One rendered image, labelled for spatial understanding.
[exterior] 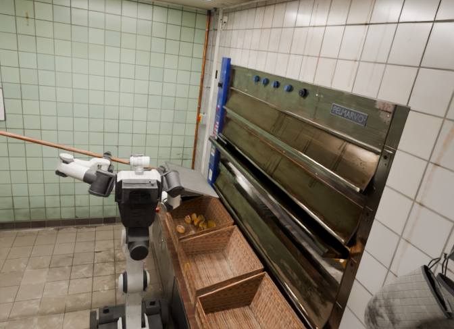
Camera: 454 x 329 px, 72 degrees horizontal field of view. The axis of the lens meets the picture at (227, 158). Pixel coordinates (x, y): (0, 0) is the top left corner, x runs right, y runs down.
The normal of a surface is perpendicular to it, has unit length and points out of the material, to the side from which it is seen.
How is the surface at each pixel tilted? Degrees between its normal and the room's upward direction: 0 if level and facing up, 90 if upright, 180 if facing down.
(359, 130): 90
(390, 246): 90
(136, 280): 60
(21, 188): 90
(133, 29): 90
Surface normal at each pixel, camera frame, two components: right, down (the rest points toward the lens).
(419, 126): -0.93, -0.01
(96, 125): 0.33, 0.35
